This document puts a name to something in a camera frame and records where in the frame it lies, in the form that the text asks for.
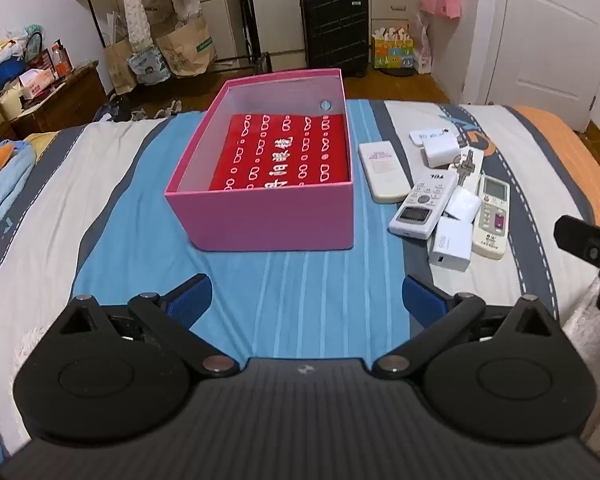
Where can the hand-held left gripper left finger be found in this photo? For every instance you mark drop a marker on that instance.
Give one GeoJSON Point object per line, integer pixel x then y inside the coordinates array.
{"type": "Point", "coordinates": [192, 300]}

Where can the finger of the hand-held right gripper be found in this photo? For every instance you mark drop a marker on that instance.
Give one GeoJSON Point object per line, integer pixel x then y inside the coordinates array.
{"type": "Point", "coordinates": [587, 242]}

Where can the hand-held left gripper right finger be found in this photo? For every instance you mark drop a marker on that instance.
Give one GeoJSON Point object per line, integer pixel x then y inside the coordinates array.
{"type": "Point", "coordinates": [422, 302]}

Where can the white charger with port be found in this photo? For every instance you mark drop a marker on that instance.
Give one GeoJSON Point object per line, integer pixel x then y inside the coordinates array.
{"type": "Point", "coordinates": [450, 245]}

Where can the white remote with display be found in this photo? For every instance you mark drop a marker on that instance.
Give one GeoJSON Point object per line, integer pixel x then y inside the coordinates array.
{"type": "Point", "coordinates": [422, 205]}

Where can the cream remote coloured buttons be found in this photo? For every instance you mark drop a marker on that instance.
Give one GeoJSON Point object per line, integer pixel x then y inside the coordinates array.
{"type": "Point", "coordinates": [492, 220]}

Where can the small white charger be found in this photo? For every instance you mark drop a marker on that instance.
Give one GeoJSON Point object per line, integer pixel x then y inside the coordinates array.
{"type": "Point", "coordinates": [464, 205]}

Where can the pink cardboard box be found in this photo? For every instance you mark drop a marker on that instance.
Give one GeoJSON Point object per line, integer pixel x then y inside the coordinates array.
{"type": "Point", "coordinates": [270, 220]}

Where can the white remote pink label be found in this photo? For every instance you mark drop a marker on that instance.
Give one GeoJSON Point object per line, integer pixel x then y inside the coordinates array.
{"type": "Point", "coordinates": [384, 170]}

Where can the bunch of keys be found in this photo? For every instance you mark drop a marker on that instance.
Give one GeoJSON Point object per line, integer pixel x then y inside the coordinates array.
{"type": "Point", "coordinates": [464, 165]}

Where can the large white charger with prongs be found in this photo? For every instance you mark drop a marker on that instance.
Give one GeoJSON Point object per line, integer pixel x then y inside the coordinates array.
{"type": "Point", "coordinates": [442, 150]}

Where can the white tag card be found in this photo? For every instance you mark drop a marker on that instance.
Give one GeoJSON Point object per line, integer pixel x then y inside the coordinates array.
{"type": "Point", "coordinates": [426, 136]}

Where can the pale fuzzy blanket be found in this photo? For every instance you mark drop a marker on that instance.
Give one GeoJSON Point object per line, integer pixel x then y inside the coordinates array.
{"type": "Point", "coordinates": [585, 340]}

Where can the red printed cloth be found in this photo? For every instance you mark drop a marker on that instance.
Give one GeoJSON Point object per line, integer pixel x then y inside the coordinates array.
{"type": "Point", "coordinates": [280, 152]}

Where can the grey sneaker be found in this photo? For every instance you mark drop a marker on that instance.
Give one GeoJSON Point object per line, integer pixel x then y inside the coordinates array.
{"type": "Point", "coordinates": [140, 114]}

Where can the pair of grey shoes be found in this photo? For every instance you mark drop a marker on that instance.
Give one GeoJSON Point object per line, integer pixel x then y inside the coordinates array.
{"type": "Point", "coordinates": [170, 107]}

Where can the black floor bag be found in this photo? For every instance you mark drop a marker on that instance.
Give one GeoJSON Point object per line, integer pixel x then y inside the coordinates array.
{"type": "Point", "coordinates": [112, 110]}

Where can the white door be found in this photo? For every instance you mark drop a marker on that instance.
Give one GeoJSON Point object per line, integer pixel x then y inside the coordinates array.
{"type": "Point", "coordinates": [545, 35]}

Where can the wooden nightstand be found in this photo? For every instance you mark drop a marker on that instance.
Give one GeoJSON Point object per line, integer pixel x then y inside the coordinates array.
{"type": "Point", "coordinates": [65, 105]}

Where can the printed white plastic bag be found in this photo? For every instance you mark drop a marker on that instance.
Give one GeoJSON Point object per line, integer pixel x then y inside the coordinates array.
{"type": "Point", "coordinates": [147, 65]}

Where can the plain brown paper bag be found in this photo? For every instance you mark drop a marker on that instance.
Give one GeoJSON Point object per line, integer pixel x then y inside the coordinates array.
{"type": "Point", "coordinates": [117, 67]}

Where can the clear white plastic bag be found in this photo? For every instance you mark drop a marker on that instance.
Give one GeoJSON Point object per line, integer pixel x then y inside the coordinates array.
{"type": "Point", "coordinates": [422, 52]}

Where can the brown paper bag green label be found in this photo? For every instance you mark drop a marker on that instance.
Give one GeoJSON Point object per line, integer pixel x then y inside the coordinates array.
{"type": "Point", "coordinates": [187, 50]}

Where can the colourful gift bag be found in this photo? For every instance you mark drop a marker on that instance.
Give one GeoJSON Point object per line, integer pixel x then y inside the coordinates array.
{"type": "Point", "coordinates": [392, 52]}

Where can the tissue box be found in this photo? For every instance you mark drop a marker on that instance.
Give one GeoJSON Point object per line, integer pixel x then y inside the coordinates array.
{"type": "Point", "coordinates": [35, 85]}

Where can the black clothes rack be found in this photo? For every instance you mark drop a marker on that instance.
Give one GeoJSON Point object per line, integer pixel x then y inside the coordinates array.
{"type": "Point", "coordinates": [245, 35]}

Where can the orange bottle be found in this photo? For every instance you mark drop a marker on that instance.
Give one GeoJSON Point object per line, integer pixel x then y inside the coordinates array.
{"type": "Point", "coordinates": [61, 62]}

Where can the black suitcase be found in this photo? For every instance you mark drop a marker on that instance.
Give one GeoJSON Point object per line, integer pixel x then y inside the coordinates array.
{"type": "Point", "coordinates": [334, 35]}

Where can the red gift box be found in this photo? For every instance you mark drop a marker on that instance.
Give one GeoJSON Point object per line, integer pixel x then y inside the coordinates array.
{"type": "Point", "coordinates": [40, 60]}

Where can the white fluffy cardigan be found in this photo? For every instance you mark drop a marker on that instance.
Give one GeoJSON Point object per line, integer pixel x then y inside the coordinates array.
{"type": "Point", "coordinates": [135, 0]}

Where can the pale wardrobe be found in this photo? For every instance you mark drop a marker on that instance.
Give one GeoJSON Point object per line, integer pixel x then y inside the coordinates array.
{"type": "Point", "coordinates": [275, 5]}

